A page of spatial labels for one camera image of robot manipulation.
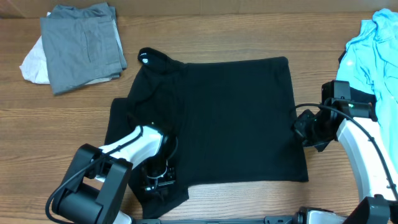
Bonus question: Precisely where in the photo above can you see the black t-shirt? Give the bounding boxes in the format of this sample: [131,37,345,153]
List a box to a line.
[105,48,308,219]

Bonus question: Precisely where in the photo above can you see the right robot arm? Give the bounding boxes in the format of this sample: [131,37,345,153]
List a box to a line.
[292,80,397,223]

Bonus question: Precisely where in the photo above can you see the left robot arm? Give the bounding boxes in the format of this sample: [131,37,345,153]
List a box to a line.
[45,126,178,224]

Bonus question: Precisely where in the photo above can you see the black garment under blue shirt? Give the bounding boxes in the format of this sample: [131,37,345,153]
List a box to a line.
[336,50,376,105]

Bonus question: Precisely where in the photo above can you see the light blue shirt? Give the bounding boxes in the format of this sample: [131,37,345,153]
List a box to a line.
[336,9,397,168]

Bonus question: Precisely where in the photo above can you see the folded grey shorts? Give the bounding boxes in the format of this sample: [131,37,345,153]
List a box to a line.
[40,2,127,95]

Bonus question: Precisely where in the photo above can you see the white cloth under shorts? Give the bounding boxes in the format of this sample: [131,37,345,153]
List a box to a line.
[19,16,123,85]

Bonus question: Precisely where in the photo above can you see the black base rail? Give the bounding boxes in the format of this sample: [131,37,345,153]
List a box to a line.
[124,215,351,224]

